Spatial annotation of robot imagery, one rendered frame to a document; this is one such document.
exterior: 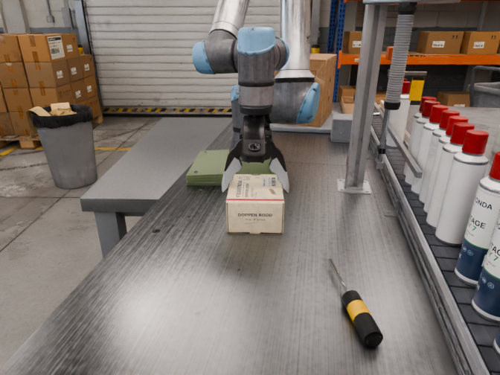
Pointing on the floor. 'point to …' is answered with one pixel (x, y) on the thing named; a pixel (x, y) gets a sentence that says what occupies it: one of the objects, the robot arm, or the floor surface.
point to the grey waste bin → (70, 154)
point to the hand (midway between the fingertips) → (255, 194)
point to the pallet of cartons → (42, 81)
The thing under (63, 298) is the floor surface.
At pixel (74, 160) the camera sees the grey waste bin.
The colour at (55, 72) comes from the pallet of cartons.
